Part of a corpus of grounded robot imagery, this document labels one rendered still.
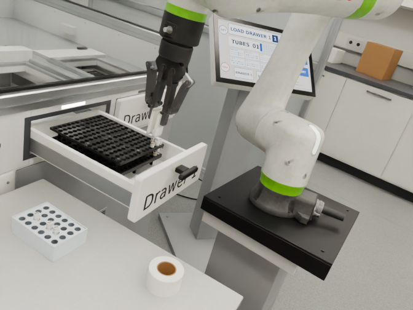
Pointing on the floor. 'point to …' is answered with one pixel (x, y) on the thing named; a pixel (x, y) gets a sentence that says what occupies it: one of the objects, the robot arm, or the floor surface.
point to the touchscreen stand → (200, 244)
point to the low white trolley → (91, 265)
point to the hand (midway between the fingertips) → (157, 122)
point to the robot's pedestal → (246, 266)
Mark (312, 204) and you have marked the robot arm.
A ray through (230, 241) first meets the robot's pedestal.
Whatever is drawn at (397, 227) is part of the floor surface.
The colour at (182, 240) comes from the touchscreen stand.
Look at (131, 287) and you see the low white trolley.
